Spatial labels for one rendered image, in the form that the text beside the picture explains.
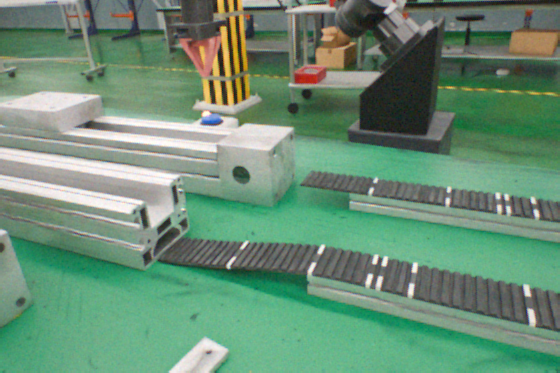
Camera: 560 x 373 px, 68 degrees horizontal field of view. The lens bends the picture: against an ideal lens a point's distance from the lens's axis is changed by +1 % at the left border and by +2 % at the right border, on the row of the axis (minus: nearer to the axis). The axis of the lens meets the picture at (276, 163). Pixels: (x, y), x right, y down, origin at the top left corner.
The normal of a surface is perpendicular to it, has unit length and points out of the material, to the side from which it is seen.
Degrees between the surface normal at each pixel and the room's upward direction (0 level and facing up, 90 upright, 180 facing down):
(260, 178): 90
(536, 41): 90
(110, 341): 0
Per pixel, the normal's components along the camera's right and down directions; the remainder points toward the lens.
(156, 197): -0.39, 0.40
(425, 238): -0.05, -0.91
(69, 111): 0.92, 0.11
